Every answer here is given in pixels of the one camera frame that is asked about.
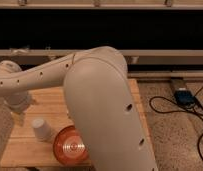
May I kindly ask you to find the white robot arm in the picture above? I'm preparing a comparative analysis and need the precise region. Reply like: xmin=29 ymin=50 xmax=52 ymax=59
xmin=0 ymin=46 xmax=158 ymax=171

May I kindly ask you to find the orange round bowl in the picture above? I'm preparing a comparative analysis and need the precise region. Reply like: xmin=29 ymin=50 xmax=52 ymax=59
xmin=53 ymin=126 xmax=88 ymax=165

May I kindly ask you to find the white upside-down cup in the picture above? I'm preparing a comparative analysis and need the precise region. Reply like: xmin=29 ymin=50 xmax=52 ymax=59
xmin=31 ymin=118 xmax=52 ymax=141

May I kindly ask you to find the blue power box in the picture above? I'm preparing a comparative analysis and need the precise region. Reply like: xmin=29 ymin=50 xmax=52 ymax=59
xmin=174 ymin=90 xmax=194 ymax=106

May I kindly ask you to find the wooden table board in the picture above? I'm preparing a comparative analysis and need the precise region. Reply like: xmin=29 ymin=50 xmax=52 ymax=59
xmin=0 ymin=78 xmax=152 ymax=168

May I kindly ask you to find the grey metal rail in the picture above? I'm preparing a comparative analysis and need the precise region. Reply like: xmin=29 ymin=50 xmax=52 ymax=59
xmin=0 ymin=49 xmax=203 ymax=65

